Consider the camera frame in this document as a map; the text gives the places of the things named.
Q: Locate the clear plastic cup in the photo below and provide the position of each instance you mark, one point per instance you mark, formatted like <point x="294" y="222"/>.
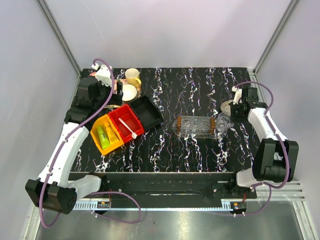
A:
<point x="223" y="122"/>

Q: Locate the yellow toothpaste tube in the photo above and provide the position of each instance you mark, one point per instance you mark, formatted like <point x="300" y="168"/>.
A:
<point x="112" y="137"/>

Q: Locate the red plastic bin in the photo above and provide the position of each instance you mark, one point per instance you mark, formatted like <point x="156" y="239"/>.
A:
<point x="125" y="122"/>

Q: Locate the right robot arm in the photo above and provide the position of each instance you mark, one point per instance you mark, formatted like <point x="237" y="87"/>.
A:
<point x="275" y="160"/>

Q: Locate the floral tray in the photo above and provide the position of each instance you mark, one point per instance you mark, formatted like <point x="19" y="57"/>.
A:
<point x="124" y="82"/>

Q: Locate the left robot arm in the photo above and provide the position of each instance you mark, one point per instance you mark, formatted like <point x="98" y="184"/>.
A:
<point x="51" y="190"/>

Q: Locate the speckled round coaster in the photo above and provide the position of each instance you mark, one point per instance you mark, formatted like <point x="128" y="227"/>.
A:
<point x="226" y="108"/>

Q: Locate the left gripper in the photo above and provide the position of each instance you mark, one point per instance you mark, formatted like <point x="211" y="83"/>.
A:
<point x="116" y="99"/>

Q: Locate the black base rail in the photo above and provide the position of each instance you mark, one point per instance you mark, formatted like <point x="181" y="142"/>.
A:
<point x="169" y="191"/>

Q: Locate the yellow plastic bin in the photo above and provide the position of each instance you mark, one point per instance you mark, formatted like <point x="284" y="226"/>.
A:
<point x="100" y="122"/>

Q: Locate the clear acrylic rack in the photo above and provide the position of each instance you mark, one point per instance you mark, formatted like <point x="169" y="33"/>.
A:
<point x="195" y="127"/>

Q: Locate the black plastic bin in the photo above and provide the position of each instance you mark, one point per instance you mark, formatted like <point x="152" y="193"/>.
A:
<point x="147" y="112"/>

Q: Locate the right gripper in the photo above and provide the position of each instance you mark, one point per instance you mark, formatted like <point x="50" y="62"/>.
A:
<point x="233" y="105"/>

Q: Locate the yellow mug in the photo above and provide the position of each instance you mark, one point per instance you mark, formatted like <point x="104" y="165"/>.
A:
<point x="132" y="76"/>

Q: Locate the white bowl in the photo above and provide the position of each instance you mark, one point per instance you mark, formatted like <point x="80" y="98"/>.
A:
<point x="129" y="92"/>

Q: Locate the green toothpaste tube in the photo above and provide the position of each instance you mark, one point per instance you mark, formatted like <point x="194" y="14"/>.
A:
<point x="104" y="141"/>

